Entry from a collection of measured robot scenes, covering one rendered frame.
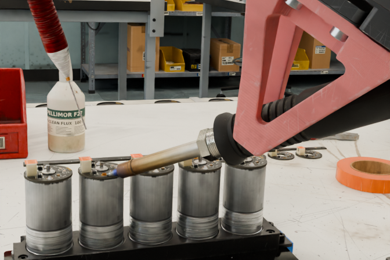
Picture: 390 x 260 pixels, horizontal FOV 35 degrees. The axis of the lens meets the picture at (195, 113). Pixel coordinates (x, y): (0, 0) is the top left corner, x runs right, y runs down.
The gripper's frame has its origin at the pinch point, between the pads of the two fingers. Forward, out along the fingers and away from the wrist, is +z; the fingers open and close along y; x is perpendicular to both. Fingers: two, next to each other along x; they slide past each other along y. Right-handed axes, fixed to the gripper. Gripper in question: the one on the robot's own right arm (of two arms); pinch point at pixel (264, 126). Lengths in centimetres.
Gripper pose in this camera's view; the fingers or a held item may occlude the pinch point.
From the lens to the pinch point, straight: 27.4
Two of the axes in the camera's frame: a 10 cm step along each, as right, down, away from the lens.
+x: 7.5, 6.1, -2.6
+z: -4.7, 7.7, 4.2
